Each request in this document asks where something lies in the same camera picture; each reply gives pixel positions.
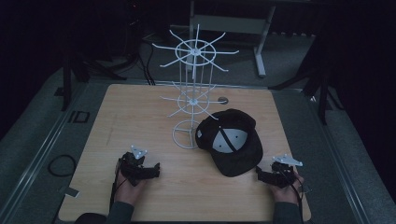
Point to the black baseball cap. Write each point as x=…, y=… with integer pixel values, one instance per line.
x=232, y=146

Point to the white metal desk frame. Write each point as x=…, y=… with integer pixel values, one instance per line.
x=236, y=25

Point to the black rectangular floor frame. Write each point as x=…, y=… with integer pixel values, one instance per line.
x=81, y=116

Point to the person's right hand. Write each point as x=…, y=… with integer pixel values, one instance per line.
x=288, y=193

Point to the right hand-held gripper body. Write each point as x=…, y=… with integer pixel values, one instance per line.
x=284, y=172

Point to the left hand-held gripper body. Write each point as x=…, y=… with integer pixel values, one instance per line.
x=134, y=166

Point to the person's dark clothing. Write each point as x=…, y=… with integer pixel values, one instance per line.
x=91, y=218

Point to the black tripod stand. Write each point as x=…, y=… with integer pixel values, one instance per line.
x=322, y=90
x=67, y=81

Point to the person's left hand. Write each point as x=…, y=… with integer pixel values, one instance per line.
x=129, y=191

